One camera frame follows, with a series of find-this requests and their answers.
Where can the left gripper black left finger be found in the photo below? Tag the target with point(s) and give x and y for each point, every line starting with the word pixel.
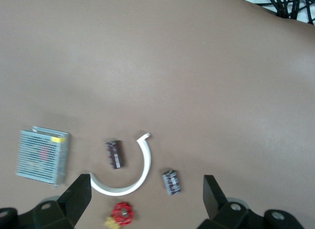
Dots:
pixel 71 206

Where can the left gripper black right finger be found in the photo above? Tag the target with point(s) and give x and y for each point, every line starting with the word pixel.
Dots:
pixel 220 210

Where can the dark brown cylindrical capacitor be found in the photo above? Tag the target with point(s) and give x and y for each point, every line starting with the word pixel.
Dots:
pixel 115 155
pixel 171 182

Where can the red handwheel brass valve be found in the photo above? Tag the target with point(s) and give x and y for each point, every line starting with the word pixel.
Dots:
pixel 122 213

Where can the perforated metal power supply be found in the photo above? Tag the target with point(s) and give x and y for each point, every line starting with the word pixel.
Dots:
pixel 39 155

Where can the white curved plastic clamp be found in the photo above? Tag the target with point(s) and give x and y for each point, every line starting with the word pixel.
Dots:
pixel 147 160

